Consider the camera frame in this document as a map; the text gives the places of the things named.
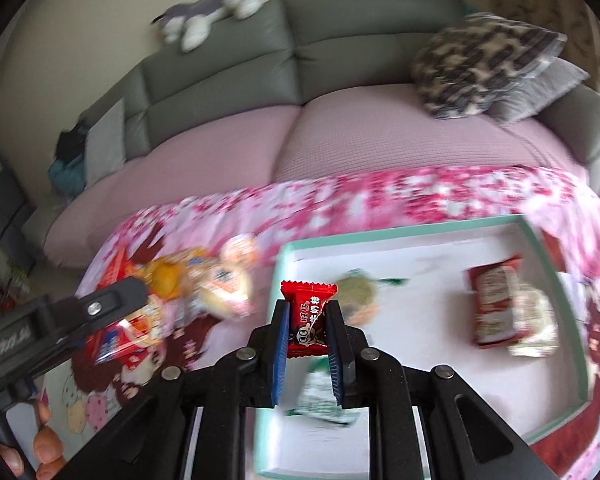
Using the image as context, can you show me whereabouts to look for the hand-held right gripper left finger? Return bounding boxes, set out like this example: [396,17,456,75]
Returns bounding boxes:
[62,300,288,480]

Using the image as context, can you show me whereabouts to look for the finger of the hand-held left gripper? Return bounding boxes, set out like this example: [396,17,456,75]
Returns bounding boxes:
[55,276,148,347]

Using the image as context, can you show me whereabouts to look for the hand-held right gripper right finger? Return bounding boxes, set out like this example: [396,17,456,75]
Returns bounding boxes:
[327,302,556,480]

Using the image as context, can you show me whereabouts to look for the silver green snack packet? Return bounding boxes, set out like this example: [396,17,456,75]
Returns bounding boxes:
[285,357,366,428]

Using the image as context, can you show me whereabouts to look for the beige orange snack packet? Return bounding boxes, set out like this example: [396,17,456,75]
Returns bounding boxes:
[130,295,168,346]

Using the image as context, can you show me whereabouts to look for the red candy bag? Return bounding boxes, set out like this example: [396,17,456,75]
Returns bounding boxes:
[87,310,153,366]

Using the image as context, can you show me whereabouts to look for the small red candy packet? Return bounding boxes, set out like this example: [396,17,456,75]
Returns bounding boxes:
[280,280,338,358]

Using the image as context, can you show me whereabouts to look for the yellow orange jelly packet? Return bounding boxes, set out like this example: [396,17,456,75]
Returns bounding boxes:
[140,255,191,301]

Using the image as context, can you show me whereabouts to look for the clear green snack packet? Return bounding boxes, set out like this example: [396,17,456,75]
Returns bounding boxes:
[337,270,411,326]

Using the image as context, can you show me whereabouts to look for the cream bun packet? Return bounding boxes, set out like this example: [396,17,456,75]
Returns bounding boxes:
[200,265,256,320]

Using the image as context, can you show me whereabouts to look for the teal white tray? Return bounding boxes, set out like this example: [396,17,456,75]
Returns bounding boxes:
[255,214,593,480]

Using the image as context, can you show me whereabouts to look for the dark red snack packet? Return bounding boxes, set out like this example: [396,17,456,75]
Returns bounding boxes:
[467,255,523,346]

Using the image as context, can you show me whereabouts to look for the pale green snack packet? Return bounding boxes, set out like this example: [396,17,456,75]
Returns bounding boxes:
[510,282,558,358]

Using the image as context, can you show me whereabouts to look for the person's left hand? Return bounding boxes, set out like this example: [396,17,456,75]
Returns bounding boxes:
[0,402,67,480]

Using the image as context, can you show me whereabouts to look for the blue clothing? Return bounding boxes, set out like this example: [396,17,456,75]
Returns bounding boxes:
[47,160,87,196]

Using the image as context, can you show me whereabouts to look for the dark grey cabinet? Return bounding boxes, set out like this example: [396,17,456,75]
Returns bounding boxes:
[0,152,36,271]

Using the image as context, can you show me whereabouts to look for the light grey pillow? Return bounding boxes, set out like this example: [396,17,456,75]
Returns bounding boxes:
[84,99,127,186]

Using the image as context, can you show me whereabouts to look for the black clothing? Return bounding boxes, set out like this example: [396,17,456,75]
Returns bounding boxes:
[55,122,88,163]

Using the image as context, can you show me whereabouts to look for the printed blanket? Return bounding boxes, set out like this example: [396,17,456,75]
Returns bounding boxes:
[40,165,600,480]

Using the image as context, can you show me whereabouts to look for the pink sofa cover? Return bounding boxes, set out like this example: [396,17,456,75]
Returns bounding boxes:
[42,80,588,268]

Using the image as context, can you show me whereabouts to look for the grey sofa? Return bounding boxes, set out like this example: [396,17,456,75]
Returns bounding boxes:
[22,0,600,271]

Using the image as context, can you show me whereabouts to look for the grey white plush toy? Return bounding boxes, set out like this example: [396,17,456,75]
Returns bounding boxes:
[152,0,263,53]

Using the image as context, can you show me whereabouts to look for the black patterned pillow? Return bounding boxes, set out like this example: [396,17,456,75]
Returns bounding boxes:
[410,12,568,121]

